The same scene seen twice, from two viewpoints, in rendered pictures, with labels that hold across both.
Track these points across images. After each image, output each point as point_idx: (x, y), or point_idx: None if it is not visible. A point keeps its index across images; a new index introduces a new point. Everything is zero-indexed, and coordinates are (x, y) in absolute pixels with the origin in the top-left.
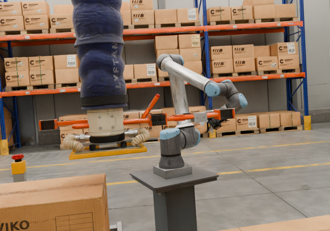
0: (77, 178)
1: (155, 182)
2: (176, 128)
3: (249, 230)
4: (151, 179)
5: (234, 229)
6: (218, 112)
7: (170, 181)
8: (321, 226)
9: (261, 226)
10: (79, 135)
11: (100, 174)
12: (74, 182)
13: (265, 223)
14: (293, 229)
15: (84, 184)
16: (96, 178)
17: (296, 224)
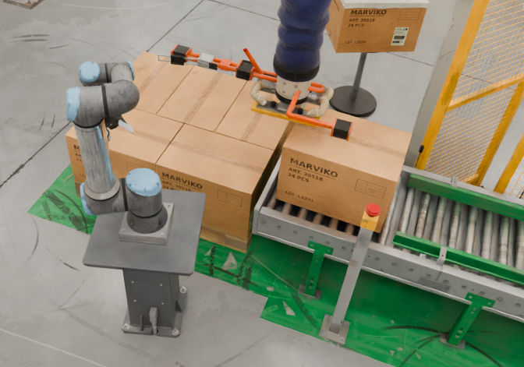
0: (311, 147)
1: (192, 209)
2: (131, 176)
3: (152, 155)
4: (188, 220)
5: (160, 163)
6: (191, 50)
7: (175, 202)
8: None
9: (136, 153)
10: (317, 94)
11: (288, 143)
12: (316, 138)
13: (129, 154)
14: (122, 137)
15: (310, 129)
16: (295, 137)
17: (111, 139)
